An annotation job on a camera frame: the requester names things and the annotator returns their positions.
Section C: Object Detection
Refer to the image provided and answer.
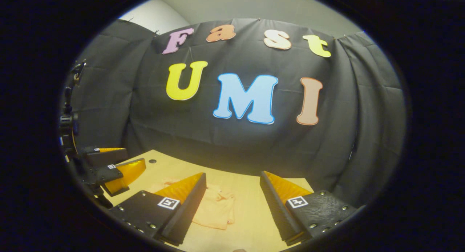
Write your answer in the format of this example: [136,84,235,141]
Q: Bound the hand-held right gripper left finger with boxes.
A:
[108,172,207,246]

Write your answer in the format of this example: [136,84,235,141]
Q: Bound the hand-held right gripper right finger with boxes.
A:
[259,171,358,247]

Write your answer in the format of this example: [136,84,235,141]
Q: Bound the orange T-shirt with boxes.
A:
[150,179,236,231]

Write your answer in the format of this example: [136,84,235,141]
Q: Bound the black backdrop cloth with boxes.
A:
[62,17,406,209]

